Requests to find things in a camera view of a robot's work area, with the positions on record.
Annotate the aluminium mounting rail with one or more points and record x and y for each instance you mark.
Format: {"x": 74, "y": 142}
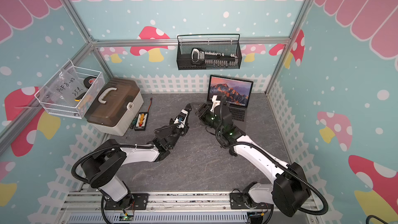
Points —
{"x": 158, "y": 201}

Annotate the socket set in basket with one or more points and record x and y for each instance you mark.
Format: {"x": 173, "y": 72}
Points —
{"x": 213, "y": 59}

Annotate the black tape roll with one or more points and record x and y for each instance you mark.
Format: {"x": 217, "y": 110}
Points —
{"x": 89, "y": 81}

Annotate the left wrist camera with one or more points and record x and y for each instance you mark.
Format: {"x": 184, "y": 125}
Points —
{"x": 182, "y": 117}

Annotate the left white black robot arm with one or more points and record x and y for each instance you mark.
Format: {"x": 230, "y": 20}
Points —
{"x": 99, "y": 168}

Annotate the grey laptop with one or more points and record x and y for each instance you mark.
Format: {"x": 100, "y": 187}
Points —
{"x": 237, "y": 92}

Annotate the black mesh wall basket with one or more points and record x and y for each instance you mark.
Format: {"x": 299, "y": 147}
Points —
{"x": 220, "y": 43}

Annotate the clear labelled plastic bag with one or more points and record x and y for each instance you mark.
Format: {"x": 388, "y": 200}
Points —
{"x": 65, "y": 88}

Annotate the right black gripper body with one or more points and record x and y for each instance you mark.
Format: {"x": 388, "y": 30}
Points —
{"x": 208, "y": 117}

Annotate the black board yellow connectors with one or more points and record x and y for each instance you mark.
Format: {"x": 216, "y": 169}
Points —
{"x": 141, "y": 121}

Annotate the green handled screwdriver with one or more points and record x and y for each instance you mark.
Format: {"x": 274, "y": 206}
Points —
{"x": 133, "y": 123}

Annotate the white wire wall basket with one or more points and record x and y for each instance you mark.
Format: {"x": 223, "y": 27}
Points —
{"x": 78, "y": 112}

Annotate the brown lid storage box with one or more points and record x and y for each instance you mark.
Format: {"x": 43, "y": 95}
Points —
{"x": 115, "y": 107}

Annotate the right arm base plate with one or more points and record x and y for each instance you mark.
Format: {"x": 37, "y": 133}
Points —
{"x": 240, "y": 200}

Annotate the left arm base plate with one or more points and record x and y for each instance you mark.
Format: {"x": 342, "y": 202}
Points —
{"x": 135, "y": 201}

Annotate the yellow tool in basket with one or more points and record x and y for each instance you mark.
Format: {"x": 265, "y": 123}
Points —
{"x": 80, "y": 97}

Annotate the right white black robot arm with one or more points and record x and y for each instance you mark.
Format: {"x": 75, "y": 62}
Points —
{"x": 290, "y": 191}

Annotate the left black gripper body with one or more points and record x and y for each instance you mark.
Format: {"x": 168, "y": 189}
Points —
{"x": 177, "y": 131}

